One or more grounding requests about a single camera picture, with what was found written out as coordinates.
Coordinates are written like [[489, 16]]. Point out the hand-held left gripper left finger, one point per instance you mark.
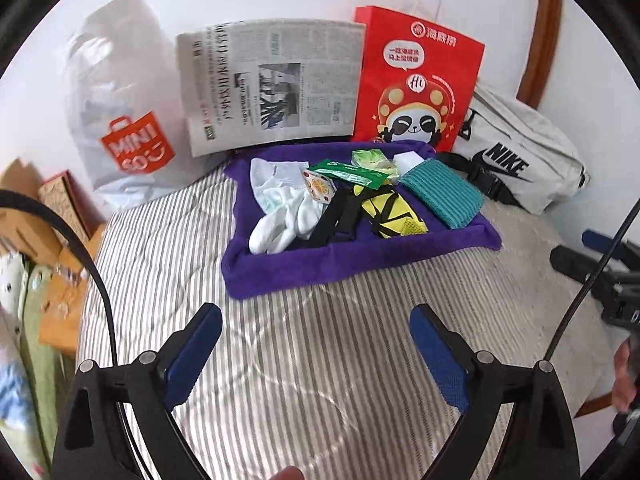
[[192, 355]]

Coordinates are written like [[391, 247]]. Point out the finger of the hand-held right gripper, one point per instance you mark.
[[575, 262], [605, 244]]

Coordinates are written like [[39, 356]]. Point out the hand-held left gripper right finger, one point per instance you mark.
[[437, 355]]

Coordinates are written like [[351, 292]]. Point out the purple towel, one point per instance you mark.
[[350, 265]]

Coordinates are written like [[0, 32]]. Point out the teal knitted cloth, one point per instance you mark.
[[445, 195]]

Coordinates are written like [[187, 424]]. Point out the yellow mesh bag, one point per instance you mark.
[[390, 210]]

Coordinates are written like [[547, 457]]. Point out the white socks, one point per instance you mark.
[[275, 220]]

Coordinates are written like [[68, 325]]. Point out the black fabric band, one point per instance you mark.
[[330, 220]]

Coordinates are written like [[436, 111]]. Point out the white sponge block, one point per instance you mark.
[[410, 159]]

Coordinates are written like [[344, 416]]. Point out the dark green packet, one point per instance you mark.
[[350, 172]]

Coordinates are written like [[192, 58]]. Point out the person's right forearm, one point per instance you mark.
[[625, 440]]

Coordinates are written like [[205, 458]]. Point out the person's right hand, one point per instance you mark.
[[627, 370]]

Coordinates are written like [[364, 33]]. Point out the person's left hand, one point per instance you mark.
[[286, 474]]

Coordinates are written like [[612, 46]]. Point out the striped bed sheet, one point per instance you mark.
[[310, 385]]

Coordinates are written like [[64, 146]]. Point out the white waist bag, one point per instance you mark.
[[530, 130]]

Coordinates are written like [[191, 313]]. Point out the light green cloth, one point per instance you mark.
[[42, 360]]

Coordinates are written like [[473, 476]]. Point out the white dotted cloth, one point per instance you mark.
[[12, 285]]

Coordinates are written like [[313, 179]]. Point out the patterned box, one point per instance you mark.
[[65, 200]]

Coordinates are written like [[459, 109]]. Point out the wooden furniture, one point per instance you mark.
[[30, 230]]

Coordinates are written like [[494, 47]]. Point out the red paper bag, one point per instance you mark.
[[430, 85]]

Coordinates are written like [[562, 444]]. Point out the folded newspaper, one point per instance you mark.
[[250, 85]]

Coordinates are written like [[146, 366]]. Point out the white plastic shopping bag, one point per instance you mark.
[[115, 85]]

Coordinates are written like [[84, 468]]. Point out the wooden door frame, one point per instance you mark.
[[542, 35]]

